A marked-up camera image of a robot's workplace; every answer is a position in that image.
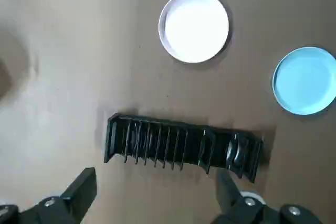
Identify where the white round plate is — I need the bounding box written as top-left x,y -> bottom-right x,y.
158,0 -> 233,64

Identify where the black slotted drying rack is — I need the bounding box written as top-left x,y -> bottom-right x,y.
103,113 -> 265,184

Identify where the light blue round plate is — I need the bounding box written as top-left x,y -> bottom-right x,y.
272,46 -> 336,116

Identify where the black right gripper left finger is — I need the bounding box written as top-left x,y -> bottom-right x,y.
0,167 -> 97,224

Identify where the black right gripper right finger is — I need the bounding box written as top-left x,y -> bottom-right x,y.
215,168 -> 320,224

